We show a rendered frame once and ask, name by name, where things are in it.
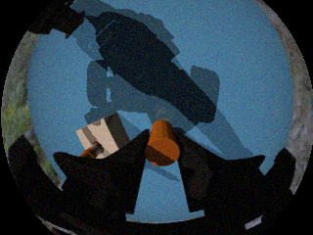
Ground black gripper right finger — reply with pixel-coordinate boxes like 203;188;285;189
175;130;265;212

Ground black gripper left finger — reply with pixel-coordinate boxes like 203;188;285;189
54;129;149;214

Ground tan square block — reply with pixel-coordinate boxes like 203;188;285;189
75;113;130;160

